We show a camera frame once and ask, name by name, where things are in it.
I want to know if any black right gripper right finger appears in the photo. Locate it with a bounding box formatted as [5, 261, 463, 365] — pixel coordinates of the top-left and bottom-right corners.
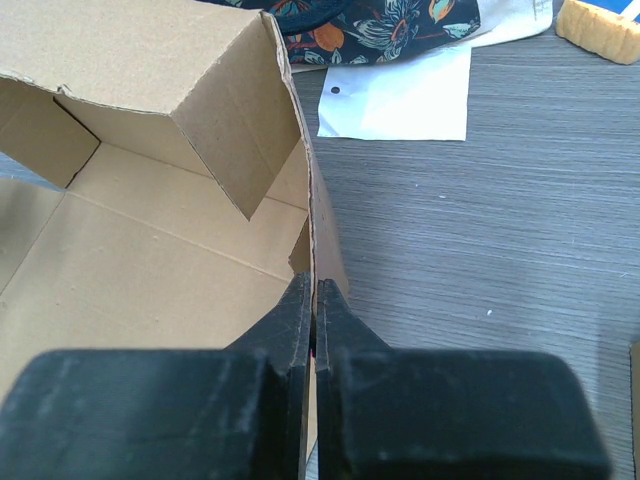
[315, 280, 613, 479]

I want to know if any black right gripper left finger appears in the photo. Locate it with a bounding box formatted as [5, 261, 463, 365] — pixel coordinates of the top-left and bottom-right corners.
[1, 273, 313, 479]

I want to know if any spare cardboard blank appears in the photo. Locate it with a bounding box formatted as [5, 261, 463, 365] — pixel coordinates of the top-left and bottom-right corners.
[0, 0, 351, 466]

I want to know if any brown cardboard box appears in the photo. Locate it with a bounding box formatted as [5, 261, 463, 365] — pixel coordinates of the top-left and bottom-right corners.
[630, 341, 640, 480]

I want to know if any beige canvas tote bag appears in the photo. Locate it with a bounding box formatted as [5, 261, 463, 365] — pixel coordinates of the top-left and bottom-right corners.
[219, 0, 554, 67]

